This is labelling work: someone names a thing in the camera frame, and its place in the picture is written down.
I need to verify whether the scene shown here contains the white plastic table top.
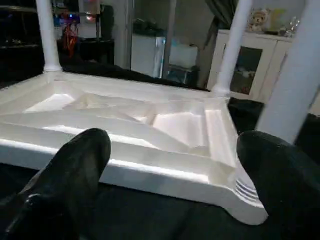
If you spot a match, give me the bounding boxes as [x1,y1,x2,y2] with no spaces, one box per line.
[0,70,268,226]

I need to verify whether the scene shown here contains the small beige teddy bear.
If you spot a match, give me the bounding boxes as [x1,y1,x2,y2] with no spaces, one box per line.
[248,7,271,33]

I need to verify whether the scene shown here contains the white plastic table leg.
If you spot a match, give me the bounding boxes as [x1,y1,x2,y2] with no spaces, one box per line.
[255,0,320,146]
[36,0,63,73]
[212,0,253,98]

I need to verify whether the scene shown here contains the grey curtain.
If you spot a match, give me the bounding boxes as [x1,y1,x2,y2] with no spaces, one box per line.
[205,0,239,31]

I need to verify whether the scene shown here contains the white glass door cabinet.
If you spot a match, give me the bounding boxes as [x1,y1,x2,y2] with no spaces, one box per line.
[207,29,320,116]

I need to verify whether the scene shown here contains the black work mat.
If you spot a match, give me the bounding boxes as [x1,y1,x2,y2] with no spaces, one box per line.
[0,57,320,240]

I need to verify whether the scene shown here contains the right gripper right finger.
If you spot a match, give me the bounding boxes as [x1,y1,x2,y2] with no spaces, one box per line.
[236,130,320,240]

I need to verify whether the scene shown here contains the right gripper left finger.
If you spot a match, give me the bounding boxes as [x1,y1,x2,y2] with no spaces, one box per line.
[0,127,112,240]

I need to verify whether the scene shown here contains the red wires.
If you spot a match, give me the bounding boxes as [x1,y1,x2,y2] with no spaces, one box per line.
[62,22,79,57]

